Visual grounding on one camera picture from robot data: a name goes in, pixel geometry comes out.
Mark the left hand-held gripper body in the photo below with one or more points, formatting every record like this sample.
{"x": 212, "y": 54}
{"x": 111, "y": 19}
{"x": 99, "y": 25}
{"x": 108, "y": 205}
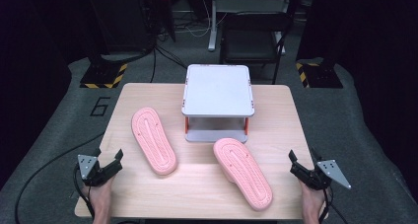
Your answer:
{"x": 88, "y": 164}

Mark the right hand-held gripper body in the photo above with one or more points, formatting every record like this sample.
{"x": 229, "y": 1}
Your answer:
{"x": 330, "y": 171}

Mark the pink slipper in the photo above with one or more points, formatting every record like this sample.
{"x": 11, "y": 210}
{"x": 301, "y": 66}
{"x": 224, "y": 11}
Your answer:
{"x": 153, "y": 140}
{"x": 243, "y": 173}

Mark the white shoe rack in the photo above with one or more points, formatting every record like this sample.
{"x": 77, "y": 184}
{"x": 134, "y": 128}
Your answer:
{"x": 217, "y": 89}

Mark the person's right hand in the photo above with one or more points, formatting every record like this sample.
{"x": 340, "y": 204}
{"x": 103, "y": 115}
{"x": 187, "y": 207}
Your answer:
{"x": 312, "y": 201}

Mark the person's left hand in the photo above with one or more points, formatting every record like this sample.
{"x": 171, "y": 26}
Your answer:
{"x": 100, "y": 197}

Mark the black base with hazard tape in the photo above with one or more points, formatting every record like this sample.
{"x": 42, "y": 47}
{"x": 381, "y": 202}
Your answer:
{"x": 103, "y": 76}
{"x": 320, "y": 76}

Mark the black curtain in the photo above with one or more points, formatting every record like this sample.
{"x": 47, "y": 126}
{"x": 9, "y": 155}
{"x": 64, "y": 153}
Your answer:
{"x": 26, "y": 69}
{"x": 378, "y": 53}

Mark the black folding chair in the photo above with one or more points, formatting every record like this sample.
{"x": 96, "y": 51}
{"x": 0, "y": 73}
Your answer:
{"x": 251, "y": 43}

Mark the dark cabinet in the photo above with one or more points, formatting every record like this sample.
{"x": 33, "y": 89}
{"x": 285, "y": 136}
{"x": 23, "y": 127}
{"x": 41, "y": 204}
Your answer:
{"x": 121, "y": 20}

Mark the white metal stand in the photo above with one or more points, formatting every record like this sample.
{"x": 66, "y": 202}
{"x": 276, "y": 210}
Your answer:
{"x": 213, "y": 20}

